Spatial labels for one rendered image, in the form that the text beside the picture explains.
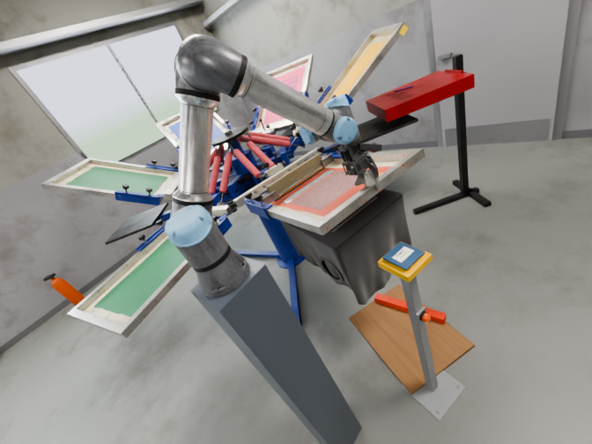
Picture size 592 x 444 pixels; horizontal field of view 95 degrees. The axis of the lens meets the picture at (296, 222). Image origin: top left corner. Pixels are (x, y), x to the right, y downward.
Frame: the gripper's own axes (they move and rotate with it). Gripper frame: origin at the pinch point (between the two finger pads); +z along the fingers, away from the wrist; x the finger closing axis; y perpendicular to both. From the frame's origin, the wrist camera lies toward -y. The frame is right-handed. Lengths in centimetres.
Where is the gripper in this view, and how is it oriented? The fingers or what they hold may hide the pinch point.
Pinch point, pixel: (373, 185)
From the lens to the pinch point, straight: 110.5
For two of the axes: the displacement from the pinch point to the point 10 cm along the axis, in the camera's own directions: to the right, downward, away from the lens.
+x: 4.7, 1.6, -8.7
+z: 4.4, 8.1, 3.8
